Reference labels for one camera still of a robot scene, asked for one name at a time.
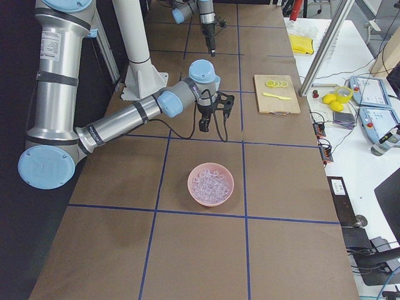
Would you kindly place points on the yellow plastic knife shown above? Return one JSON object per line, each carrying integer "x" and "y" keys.
{"x": 284, "y": 98}

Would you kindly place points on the whole lemon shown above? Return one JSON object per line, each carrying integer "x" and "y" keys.
{"x": 336, "y": 106}
{"x": 329, "y": 98}

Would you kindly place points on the purple notebook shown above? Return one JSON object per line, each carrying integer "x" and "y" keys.
{"x": 344, "y": 119}

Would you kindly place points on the far teach pendant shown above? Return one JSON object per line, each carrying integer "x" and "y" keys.
{"x": 369, "y": 91}

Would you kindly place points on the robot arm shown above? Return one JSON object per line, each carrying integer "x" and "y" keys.
{"x": 182, "y": 10}
{"x": 76, "y": 74}

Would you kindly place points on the yellow tape roll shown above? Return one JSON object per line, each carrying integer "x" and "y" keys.
{"x": 343, "y": 94}

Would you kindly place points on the wooden cutting board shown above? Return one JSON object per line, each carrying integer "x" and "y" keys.
{"x": 270, "y": 105}

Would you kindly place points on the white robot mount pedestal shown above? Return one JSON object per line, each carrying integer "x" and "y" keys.
{"x": 142, "y": 78}

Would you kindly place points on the yellow cloth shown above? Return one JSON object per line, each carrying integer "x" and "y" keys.
{"x": 301, "y": 44}

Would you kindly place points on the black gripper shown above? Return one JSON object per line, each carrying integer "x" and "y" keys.
{"x": 205, "y": 111}
{"x": 207, "y": 30}

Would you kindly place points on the aluminium frame post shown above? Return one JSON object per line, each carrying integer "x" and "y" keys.
{"x": 331, "y": 33}

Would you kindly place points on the near teach pendant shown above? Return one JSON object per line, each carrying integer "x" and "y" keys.
{"x": 377, "y": 121}

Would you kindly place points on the pink bowl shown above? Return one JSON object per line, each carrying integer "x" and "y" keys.
{"x": 213, "y": 167}

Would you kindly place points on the teach pendant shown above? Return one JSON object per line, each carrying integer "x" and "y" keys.
{"x": 369, "y": 91}
{"x": 377, "y": 121}

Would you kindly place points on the water bottle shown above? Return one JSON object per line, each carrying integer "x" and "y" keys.
{"x": 385, "y": 143}

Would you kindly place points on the pile of clear ice cubes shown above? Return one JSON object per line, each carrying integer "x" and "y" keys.
{"x": 210, "y": 187}

